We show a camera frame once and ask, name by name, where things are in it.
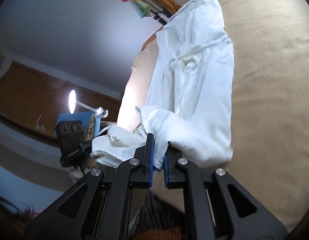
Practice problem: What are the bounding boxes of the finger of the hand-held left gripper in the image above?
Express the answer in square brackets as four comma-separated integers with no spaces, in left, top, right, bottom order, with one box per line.
[80,129,108,153]

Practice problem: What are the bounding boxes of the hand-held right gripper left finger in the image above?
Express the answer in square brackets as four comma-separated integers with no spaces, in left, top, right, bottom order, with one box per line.
[23,133,155,240]

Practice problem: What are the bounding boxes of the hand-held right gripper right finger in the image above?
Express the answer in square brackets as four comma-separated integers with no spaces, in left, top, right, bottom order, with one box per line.
[164,142,289,240]

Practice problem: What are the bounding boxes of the white long-sleeved shirt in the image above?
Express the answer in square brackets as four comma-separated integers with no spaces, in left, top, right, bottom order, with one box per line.
[91,0,235,170]

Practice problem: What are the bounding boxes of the person's left hand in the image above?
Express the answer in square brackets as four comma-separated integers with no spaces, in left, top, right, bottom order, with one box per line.
[81,158,98,173]

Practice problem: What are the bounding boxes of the blue printed box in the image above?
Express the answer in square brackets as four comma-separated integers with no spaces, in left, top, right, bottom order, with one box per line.
[57,111,100,142]

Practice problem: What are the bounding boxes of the white clip desk lamp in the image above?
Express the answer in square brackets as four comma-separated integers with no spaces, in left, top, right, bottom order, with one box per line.
[69,88,109,118]

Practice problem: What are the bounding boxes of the person's striped pants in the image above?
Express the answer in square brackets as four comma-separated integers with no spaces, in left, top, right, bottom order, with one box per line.
[128,192,187,240]

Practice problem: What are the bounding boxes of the brown wooden wardrobe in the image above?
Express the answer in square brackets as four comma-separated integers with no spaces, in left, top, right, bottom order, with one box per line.
[0,60,123,143]

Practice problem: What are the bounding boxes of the beige blanket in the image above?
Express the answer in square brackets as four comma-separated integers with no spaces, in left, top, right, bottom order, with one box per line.
[117,0,309,233]

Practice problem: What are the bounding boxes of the silver folded tripod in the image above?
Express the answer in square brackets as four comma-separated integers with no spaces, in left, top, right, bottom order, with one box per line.
[114,0,171,25]

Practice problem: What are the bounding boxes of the colourful scarf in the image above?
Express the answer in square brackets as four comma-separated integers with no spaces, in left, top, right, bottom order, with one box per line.
[129,0,155,20]

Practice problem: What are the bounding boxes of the orange wooden bed frame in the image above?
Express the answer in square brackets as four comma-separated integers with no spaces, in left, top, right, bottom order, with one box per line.
[141,0,285,52]

